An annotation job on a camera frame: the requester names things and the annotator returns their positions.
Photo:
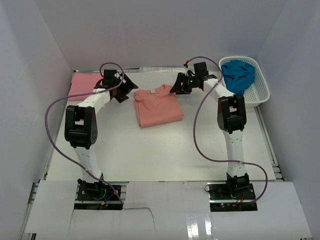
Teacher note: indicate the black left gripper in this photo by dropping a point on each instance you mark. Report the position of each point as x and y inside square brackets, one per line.
[124, 88]

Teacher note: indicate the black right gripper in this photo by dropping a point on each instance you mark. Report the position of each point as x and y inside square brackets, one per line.
[182, 83]

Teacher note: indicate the salmon orange t shirt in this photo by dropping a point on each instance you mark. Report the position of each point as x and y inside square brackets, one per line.
[157, 106]

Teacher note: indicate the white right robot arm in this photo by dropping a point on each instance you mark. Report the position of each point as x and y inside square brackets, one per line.
[231, 119]

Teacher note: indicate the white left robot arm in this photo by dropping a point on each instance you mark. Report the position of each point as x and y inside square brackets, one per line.
[81, 129]

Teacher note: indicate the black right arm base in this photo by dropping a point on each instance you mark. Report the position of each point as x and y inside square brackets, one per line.
[221, 200]

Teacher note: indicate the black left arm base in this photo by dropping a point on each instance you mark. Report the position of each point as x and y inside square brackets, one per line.
[103, 200]

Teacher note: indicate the folded pink t shirt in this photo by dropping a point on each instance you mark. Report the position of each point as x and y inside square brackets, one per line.
[83, 83]

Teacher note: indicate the blue t shirt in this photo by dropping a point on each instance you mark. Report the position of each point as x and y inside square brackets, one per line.
[238, 76]

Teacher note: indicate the white plastic basket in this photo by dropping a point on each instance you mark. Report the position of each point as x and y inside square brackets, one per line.
[258, 92]

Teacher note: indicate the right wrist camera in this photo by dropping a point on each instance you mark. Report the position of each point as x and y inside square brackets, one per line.
[189, 69]

